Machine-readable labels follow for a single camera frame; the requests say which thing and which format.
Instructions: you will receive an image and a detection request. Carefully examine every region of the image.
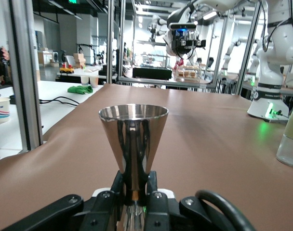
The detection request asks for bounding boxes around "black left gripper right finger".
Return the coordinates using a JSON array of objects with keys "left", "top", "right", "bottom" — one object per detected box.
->
[{"left": 145, "top": 170, "right": 210, "bottom": 231}]

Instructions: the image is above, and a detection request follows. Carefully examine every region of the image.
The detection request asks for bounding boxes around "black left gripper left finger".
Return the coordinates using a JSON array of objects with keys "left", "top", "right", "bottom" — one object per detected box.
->
[{"left": 1, "top": 169, "right": 128, "bottom": 231}]

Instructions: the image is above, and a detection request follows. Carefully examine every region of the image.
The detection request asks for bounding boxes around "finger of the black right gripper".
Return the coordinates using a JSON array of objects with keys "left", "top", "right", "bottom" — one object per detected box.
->
[
  {"left": 194, "top": 31, "right": 206, "bottom": 48},
  {"left": 171, "top": 32, "right": 186, "bottom": 49}
]

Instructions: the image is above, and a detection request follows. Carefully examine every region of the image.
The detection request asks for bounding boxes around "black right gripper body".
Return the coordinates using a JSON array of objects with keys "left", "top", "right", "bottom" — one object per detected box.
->
[{"left": 171, "top": 45, "right": 196, "bottom": 57}]

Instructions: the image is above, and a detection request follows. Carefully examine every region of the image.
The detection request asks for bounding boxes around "steel double jigger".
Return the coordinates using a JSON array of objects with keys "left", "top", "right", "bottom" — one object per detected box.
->
[{"left": 98, "top": 103, "right": 169, "bottom": 231}]

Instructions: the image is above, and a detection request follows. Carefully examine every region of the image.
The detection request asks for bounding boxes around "striped paper cup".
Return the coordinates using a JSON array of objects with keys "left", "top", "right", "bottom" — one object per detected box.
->
[{"left": 0, "top": 97, "right": 11, "bottom": 124}]

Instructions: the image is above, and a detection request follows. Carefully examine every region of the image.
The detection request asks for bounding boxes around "tray of toy food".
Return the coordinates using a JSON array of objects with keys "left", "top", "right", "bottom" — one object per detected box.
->
[{"left": 173, "top": 68, "right": 201, "bottom": 83}]

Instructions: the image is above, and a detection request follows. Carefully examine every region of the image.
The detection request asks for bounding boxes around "black tray box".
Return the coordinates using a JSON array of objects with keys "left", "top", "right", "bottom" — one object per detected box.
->
[{"left": 132, "top": 66, "right": 173, "bottom": 80}]

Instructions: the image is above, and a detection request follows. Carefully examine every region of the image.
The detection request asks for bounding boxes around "brown table mat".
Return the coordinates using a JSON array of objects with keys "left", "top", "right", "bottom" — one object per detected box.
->
[{"left": 0, "top": 83, "right": 293, "bottom": 231}]

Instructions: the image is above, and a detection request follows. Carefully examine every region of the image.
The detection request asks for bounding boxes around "white side table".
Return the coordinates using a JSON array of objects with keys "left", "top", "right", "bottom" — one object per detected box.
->
[{"left": 0, "top": 80, "right": 104, "bottom": 160}]

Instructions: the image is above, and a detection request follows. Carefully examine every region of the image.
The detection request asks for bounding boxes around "cardboard box stack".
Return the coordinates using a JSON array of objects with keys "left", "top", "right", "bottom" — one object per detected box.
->
[{"left": 72, "top": 52, "right": 87, "bottom": 69}]

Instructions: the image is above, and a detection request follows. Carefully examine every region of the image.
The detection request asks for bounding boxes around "green cloth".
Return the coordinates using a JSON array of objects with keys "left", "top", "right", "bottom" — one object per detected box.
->
[{"left": 67, "top": 85, "right": 94, "bottom": 95}]

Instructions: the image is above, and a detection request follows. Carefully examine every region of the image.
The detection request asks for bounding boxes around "yellow toy car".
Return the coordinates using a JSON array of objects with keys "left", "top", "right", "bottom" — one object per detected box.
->
[{"left": 59, "top": 62, "right": 75, "bottom": 74}]

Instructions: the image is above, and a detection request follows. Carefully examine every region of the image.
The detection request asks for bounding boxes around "green bottle with clear base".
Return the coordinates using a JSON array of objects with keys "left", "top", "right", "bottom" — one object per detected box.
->
[{"left": 276, "top": 97, "right": 293, "bottom": 168}]

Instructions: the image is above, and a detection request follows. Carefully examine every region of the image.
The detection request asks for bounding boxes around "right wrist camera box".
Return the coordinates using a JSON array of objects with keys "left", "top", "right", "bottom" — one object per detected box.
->
[{"left": 168, "top": 22, "right": 198, "bottom": 31}]

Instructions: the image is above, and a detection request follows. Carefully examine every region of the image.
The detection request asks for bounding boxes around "aluminium frame post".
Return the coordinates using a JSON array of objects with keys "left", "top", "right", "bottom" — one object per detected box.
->
[
  {"left": 210, "top": 19, "right": 228, "bottom": 90},
  {"left": 106, "top": 0, "right": 116, "bottom": 85},
  {"left": 7, "top": 0, "right": 44, "bottom": 152},
  {"left": 117, "top": 0, "right": 127, "bottom": 84},
  {"left": 234, "top": 0, "right": 262, "bottom": 96}
]

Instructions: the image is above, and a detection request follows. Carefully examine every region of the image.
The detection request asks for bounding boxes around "aluminium frame rail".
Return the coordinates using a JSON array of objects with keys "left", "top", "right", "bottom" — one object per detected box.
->
[{"left": 117, "top": 76, "right": 217, "bottom": 93}]

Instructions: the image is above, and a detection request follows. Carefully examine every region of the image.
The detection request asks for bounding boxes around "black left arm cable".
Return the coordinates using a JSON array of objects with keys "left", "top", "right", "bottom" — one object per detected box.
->
[{"left": 196, "top": 189, "right": 256, "bottom": 231}]

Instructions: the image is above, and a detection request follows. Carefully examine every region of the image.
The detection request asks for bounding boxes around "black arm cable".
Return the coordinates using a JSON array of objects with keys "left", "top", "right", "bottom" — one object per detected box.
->
[
  {"left": 261, "top": 0, "right": 293, "bottom": 52},
  {"left": 196, "top": 189, "right": 256, "bottom": 231}
]

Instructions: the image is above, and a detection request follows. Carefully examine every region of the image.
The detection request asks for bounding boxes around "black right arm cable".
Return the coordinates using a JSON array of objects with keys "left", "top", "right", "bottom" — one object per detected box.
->
[{"left": 261, "top": 0, "right": 293, "bottom": 52}]

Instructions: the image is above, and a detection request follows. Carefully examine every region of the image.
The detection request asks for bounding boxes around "thin black table cable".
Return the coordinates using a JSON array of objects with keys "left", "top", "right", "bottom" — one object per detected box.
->
[{"left": 39, "top": 96, "right": 80, "bottom": 107}]

